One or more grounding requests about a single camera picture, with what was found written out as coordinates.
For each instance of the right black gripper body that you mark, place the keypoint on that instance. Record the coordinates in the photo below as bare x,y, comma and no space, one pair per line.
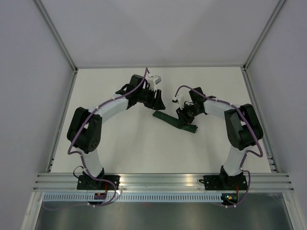
188,113

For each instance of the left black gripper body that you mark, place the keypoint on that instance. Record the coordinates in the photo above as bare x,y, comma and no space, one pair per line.
147,97

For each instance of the dark green cloth napkin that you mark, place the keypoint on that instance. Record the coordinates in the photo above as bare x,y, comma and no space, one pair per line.
175,122

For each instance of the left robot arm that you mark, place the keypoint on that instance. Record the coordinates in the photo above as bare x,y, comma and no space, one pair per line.
85,130

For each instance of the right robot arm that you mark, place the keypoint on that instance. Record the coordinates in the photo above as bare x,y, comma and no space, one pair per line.
243,131

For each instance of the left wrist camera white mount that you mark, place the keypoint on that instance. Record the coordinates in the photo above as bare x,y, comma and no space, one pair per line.
153,81

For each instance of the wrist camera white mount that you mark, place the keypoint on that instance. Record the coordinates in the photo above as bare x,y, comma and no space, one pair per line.
179,99
153,81

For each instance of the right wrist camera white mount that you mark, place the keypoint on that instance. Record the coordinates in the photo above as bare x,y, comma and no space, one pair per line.
179,99

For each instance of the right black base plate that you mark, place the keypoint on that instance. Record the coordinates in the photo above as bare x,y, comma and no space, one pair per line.
215,183

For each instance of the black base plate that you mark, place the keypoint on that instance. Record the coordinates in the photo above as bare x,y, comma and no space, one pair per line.
107,182
215,183

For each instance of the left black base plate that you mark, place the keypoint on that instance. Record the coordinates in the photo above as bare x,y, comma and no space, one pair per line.
107,182

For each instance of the left aluminium frame post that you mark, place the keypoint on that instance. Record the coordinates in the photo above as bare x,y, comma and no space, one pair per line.
47,19

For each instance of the aluminium frame post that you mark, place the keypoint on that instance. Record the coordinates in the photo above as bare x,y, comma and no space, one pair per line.
272,18
47,19

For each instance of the aluminium front rail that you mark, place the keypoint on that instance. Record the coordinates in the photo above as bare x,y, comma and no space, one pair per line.
166,183

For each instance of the white slotted cable duct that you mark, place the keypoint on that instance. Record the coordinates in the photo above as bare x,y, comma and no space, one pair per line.
137,197

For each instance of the right aluminium frame post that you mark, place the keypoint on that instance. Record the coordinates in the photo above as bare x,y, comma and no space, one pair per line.
272,18

